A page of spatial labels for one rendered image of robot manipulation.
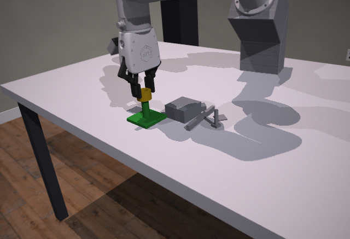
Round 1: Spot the green peg on square base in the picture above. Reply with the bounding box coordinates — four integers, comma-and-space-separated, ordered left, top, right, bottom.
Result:
127, 101, 167, 129

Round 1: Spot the gold round nut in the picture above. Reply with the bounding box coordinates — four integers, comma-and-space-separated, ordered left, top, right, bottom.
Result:
137, 88, 152, 102

